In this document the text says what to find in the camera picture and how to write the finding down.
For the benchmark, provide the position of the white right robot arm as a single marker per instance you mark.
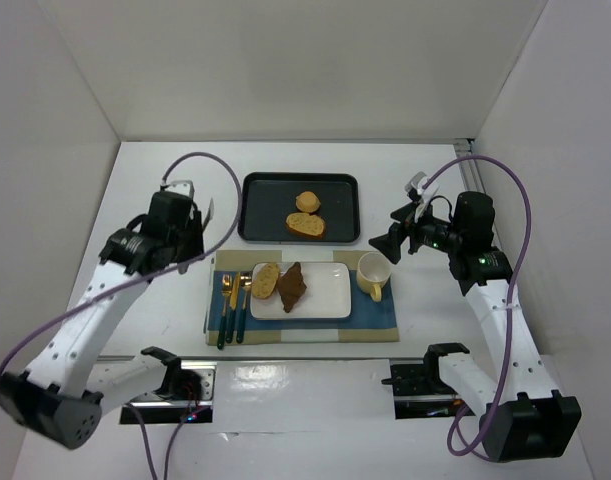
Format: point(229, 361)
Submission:
point(521, 412)

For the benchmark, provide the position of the aluminium frame rail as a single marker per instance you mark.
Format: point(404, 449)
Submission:
point(469, 169)

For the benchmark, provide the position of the metal kitchen tongs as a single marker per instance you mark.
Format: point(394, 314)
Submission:
point(202, 218)

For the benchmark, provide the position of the seeded bread slice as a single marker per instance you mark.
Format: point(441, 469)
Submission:
point(306, 224)

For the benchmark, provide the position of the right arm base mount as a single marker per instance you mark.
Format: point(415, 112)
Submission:
point(415, 396)

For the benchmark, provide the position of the yellow white mug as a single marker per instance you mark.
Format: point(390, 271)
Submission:
point(372, 274)

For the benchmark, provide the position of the white rectangular plate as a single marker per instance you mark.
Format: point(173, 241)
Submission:
point(328, 295)

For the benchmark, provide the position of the brown croissant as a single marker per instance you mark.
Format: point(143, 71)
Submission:
point(291, 287)

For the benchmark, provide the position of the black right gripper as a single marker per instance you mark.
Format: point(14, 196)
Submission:
point(410, 235)

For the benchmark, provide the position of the gold spoon green handle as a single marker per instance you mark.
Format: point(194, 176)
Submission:
point(246, 283)

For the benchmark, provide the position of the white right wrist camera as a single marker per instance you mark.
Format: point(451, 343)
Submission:
point(421, 187)

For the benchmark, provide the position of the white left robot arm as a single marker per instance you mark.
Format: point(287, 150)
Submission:
point(60, 394)

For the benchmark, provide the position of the gold fork green handle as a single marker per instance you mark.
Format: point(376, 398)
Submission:
point(226, 290)

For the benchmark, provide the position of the round yellow bun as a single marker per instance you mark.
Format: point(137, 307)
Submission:
point(308, 202)

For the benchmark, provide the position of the small bread slice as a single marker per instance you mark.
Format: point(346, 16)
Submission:
point(265, 281)

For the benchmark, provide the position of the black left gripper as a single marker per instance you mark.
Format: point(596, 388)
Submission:
point(193, 239)

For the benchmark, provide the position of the gold knife green handle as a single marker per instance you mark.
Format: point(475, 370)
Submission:
point(233, 308)

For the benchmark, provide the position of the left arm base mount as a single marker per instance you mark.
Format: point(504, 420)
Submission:
point(191, 399)

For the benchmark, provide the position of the black baking tray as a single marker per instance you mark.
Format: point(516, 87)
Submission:
point(269, 197)

